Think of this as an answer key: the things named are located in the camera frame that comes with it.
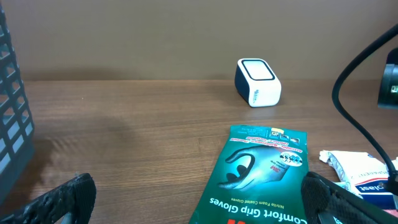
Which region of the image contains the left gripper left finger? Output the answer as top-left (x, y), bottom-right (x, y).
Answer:
top-left (1, 173), bottom-right (96, 224)

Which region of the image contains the right black cable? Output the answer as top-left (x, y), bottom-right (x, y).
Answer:
top-left (331, 24), bottom-right (398, 197)

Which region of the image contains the white blue plaster pack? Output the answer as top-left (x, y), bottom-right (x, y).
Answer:
top-left (319, 151), bottom-right (397, 210)

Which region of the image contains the white barcode scanner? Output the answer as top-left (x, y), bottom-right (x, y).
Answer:
top-left (234, 58), bottom-right (282, 108)

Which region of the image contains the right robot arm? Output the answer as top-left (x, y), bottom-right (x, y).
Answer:
top-left (377, 48), bottom-right (397, 109)

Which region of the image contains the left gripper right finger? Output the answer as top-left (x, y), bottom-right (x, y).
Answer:
top-left (301, 172), bottom-right (397, 224)

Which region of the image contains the green 3M glove package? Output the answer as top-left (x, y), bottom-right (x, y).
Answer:
top-left (189, 125), bottom-right (309, 224)

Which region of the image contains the grey plastic mesh basket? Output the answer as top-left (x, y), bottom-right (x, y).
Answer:
top-left (1, 9), bottom-right (34, 202)

